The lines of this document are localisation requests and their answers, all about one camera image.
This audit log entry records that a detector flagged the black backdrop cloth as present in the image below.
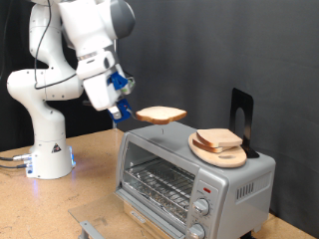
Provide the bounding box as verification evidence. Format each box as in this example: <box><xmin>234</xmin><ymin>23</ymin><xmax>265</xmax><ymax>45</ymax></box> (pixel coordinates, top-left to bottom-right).
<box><xmin>0</xmin><ymin>0</ymin><xmax>118</xmax><ymax>152</ymax></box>

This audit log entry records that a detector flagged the round wooden cutting board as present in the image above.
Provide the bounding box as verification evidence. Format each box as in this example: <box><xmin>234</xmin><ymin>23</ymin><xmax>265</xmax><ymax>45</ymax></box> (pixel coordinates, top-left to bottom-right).
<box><xmin>187</xmin><ymin>132</ymin><xmax>248</xmax><ymax>168</ymax></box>

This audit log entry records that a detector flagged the silver oven knob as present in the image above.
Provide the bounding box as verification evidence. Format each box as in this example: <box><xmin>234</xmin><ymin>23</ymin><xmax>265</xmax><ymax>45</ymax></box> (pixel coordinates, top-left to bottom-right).
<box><xmin>187</xmin><ymin>222</ymin><xmax>206</xmax><ymax>239</ymax></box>
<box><xmin>192</xmin><ymin>197</ymin><xmax>211</xmax><ymax>217</ymax></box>

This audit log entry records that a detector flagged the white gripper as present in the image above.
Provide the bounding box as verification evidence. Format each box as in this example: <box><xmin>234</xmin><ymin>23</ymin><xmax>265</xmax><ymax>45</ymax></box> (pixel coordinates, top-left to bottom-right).
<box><xmin>76</xmin><ymin>49</ymin><xmax>123</xmax><ymax>120</ymax></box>

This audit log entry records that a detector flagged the black spatula with blue block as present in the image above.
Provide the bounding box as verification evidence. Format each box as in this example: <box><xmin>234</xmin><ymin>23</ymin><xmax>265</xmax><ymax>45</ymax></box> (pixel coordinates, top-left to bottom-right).
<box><xmin>82</xmin><ymin>98</ymin><xmax>173</xmax><ymax>126</ymax></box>

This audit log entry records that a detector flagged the glass oven door with handle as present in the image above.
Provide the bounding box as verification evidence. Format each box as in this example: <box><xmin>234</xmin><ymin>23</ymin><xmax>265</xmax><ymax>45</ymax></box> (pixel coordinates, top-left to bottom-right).
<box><xmin>68</xmin><ymin>189</ymin><xmax>187</xmax><ymax>239</ymax></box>

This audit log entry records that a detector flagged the wooden block under oven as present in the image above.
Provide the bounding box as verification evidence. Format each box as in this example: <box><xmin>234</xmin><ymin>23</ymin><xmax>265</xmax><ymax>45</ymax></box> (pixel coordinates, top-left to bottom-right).
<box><xmin>123</xmin><ymin>200</ymin><xmax>167</xmax><ymax>239</ymax></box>

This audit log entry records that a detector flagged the white bread slice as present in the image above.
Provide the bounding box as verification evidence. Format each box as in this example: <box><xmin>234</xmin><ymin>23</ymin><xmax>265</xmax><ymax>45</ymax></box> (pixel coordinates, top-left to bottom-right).
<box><xmin>135</xmin><ymin>106</ymin><xmax>187</xmax><ymax>125</ymax></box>

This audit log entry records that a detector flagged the metal pole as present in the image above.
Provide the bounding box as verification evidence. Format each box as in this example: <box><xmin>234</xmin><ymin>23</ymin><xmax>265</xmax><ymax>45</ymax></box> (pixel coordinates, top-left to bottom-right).
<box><xmin>112</xmin><ymin>39</ymin><xmax>119</xmax><ymax>129</ymax></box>

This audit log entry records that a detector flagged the silver toaster oven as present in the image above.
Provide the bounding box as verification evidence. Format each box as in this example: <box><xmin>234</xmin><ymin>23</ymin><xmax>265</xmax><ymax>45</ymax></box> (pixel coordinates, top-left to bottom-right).
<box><xmin>114</xmin><ymin>119</ymin><xmax>277</xmax><ymax>239</ymax></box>

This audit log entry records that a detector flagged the wire oven rack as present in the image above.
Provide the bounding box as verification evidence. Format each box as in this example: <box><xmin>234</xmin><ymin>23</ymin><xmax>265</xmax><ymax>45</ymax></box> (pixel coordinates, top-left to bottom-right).
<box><xmin>124</xmin><ymin>158</ymin><xmax>196</xmax><ymax>223</ymax></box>

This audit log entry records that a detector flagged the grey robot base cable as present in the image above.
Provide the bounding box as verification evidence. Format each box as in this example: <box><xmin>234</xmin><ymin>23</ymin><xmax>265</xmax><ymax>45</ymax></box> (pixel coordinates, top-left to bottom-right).
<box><xmin>0</xmin><ymin>152</ymin><xmax>33</xmax><ymax>162</ymax></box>
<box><xmin>0</xmin><ymin>162</ymin><xmax>33</xmax><ymax>170</ymax></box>

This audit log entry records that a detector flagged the black metal bookend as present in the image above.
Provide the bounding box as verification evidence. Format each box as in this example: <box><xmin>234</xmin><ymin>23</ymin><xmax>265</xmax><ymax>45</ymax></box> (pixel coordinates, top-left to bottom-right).
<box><xmin>229</xmin><ymin>88</ymin><xmax>261</xmax><ymax>159</ymax></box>

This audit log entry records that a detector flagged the black camera cable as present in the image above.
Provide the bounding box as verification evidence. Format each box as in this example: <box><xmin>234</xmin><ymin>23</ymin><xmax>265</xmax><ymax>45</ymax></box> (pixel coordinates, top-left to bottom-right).
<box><xmin>33</xmin><ymin>0</ymin><xmax>79</xmax><ymax>91</ymax></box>

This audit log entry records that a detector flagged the dark grey backdrop curtain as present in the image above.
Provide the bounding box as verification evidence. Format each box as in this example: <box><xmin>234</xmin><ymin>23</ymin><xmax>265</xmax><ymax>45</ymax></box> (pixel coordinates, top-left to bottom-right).
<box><xmin>116</xmin><ymin>0</ymin><xmax>319</xmax><ymax>239</ymax></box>

